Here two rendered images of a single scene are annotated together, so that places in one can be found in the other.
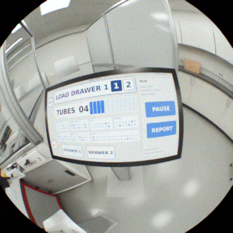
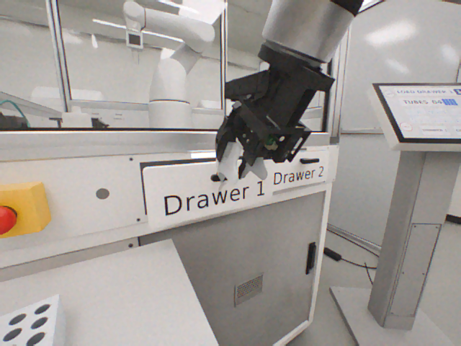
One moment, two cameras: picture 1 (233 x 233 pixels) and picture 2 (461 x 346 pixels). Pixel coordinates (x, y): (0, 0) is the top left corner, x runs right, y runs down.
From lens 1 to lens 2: 1.04 m
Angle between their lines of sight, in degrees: 28
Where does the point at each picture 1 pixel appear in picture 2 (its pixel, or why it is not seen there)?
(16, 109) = (342, 73)
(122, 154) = not seen: outside the picture
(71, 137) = (431, 119)
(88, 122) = (446, 110)
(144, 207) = not seen: outside the picture
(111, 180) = (361, 327)
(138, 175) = (422, 321)
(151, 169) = (444, 316)
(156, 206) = not seen: outside the picture
